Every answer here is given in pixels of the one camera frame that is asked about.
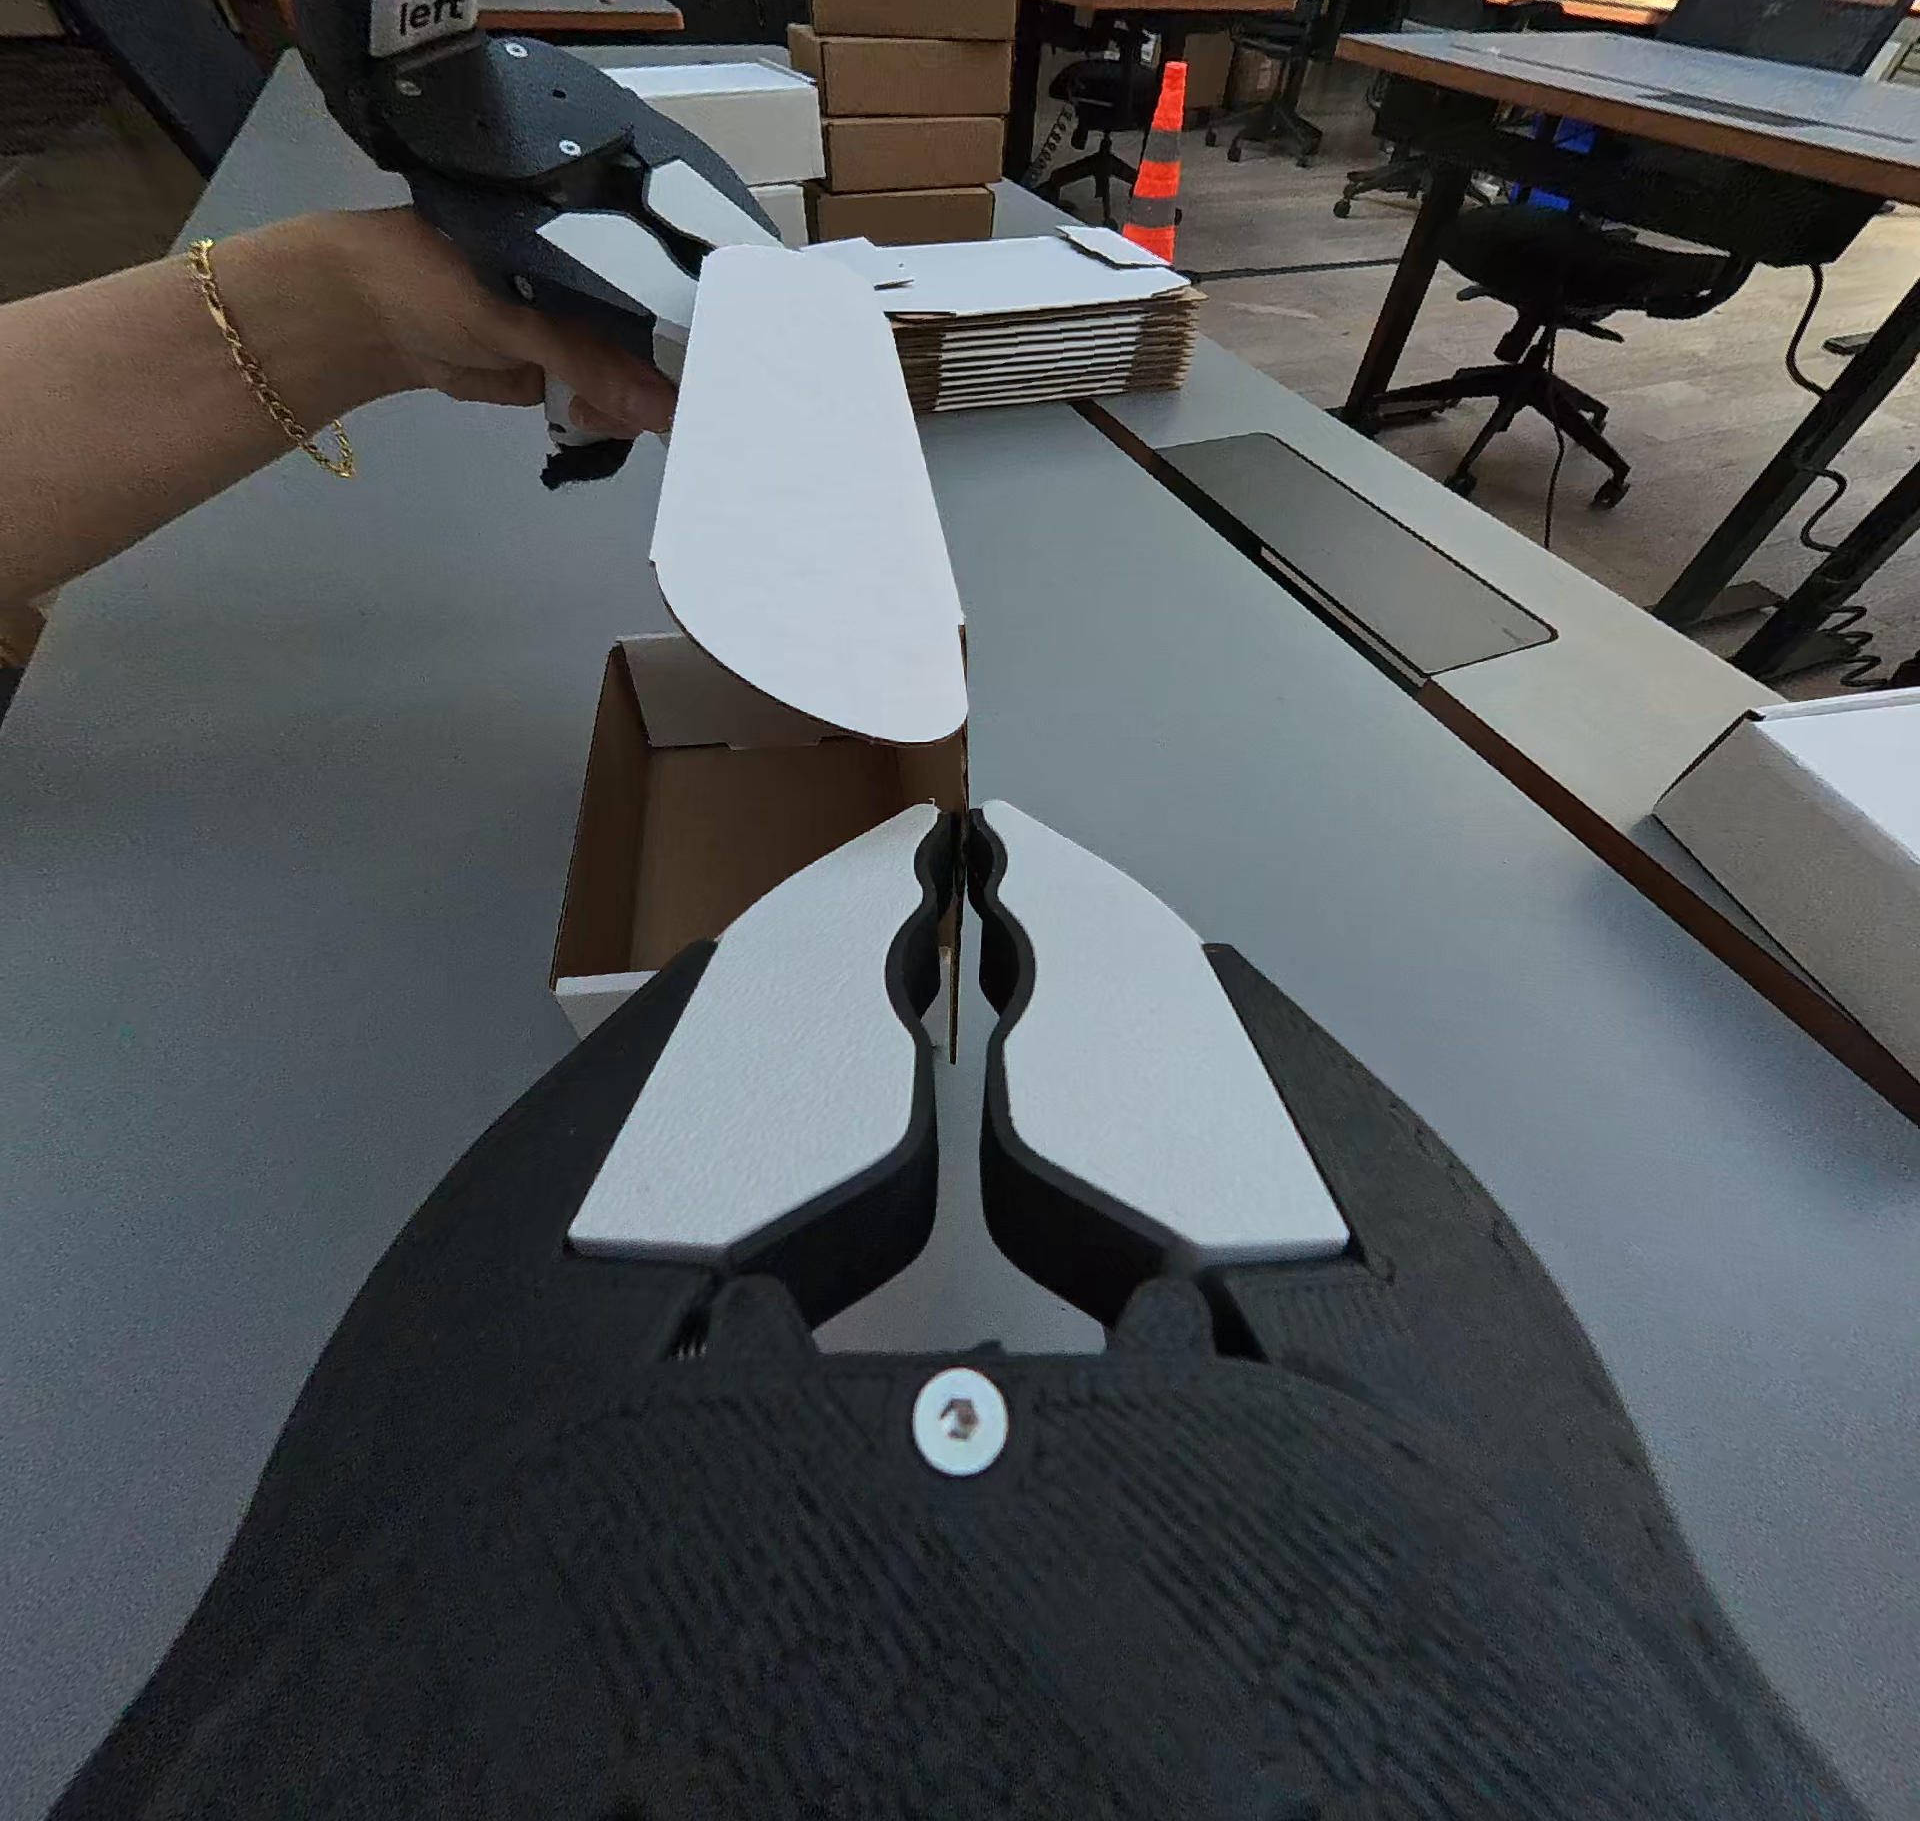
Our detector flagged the white cardboard box brown inside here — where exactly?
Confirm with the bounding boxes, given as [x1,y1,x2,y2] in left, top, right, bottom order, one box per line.
[548,244,977,1070]

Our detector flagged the black office chair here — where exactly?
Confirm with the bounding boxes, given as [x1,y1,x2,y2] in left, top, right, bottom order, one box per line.
[1035,51,1160,230]
[1428,183,1889,510]

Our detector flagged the stack of flat cardboard sheets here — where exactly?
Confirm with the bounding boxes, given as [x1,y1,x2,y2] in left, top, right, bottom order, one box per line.
[810,223,1210,416]

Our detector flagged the closed white cardboard box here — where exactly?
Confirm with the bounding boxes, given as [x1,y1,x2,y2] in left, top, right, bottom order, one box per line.
[1650,688,1920,1081]

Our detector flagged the gold chain bracelet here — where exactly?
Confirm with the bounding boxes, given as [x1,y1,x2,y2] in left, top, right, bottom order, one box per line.
[184,237,360,482]

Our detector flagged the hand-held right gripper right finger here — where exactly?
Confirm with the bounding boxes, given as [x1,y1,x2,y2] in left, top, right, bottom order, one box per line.
[969,799,1355,1331]

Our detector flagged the black coiled cable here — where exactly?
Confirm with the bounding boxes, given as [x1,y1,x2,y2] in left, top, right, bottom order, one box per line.
[1777,463,1920,689]

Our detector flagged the dark grey desk cable flap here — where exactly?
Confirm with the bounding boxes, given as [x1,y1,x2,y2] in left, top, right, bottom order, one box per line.
[1151,432,1558,689]

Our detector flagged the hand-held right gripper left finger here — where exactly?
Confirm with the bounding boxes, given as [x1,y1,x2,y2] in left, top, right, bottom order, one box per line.
[567,802,965,1331]

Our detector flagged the person's left forearm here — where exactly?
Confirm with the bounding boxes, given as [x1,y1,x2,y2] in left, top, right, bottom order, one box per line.
[0,220,358,672]

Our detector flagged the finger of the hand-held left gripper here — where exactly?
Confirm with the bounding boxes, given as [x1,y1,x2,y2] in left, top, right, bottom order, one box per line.
[532,209,710,371]
[635,157,784,263]

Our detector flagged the person's left hand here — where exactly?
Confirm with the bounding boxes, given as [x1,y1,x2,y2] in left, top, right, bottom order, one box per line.
[256,206,680,441]

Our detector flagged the grey desk black legs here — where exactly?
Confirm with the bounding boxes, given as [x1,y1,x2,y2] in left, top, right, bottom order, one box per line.
[1332,28,1920,681]

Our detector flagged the orange traffic cone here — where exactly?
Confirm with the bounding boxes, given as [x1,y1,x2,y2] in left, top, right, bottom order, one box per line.
[1123,58,1190,267]

